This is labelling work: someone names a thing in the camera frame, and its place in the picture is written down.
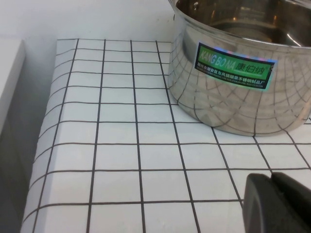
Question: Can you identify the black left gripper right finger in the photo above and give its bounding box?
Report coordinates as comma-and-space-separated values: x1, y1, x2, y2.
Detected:
273, 171, 311, 210

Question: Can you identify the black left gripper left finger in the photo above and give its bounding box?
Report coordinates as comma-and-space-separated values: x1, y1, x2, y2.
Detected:
242, 173, 311, 233

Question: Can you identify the stainless steel cooking pot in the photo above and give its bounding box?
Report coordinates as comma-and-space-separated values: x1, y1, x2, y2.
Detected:
167, 0, 311, 138

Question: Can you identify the white black-grid tablecloth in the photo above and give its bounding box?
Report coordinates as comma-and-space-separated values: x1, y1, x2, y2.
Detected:
23, 38, 311, 233

